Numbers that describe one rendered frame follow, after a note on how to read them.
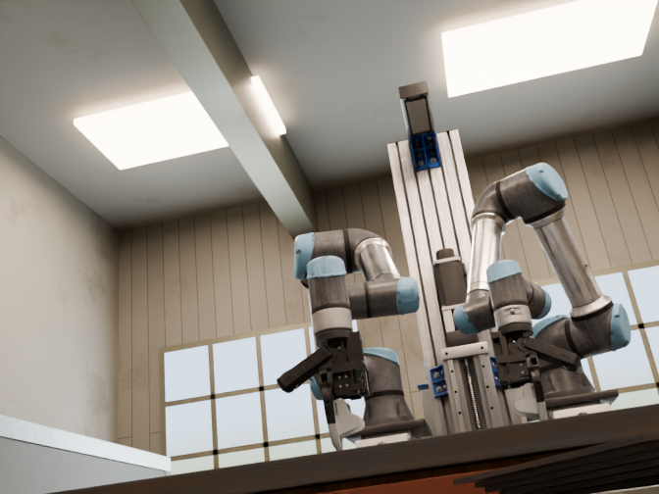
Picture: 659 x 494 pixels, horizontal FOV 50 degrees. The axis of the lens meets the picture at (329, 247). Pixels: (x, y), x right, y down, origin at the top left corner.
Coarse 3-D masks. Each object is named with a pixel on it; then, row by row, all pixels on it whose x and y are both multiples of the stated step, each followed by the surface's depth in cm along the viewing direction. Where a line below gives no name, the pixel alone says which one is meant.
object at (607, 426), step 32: (608, 416) 84; (640, 416) 83; (384, 448) 88; (416, 448) 87; (448, 448) 86; (480, 448) 86; (512, 448) 85; (544, 448) 84; (576, 448) 86; (160, 480) 92; (192, 480) 91; (224, 480) 91; (256, 480) 90; (288, 480) 89; (320, 480) 88
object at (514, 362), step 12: (516, 324) 148; (528, 324) 148; (492, 336) 150; (504, 336) 149; (516, 336) 149; (504, 348) 148; (516, 348) 148; (504, 360) 145; (516, 360) 145; (528, 360) 145; (504, 372) 145; (516, 372) 144; (528, 372) 144; (540, 372) 143; (504, 384) 146; (516, 384) 148
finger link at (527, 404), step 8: (528, 384) 143; (536, 384) 143; (528, 392) 143; (520, 400) 143; (528, 400) 142; (520, 408) 142; (528, 408) 142; (536, 408) 141; (544, 408) 141; (544, 416) 141
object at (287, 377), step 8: (320, 352) 130; (328, 352) 130; (304, 360) 130; (312, 360) 130; (320, 360) 130; (296, 368) 130; (304, 368) 130; (312, 368) 130; (280, 376) 130; (288, 376) 130; (296, 376) 130; (304, 376) 131; (280, 384) 130; (288, 384) 129; (296, 384) 130; (288, 392) 133
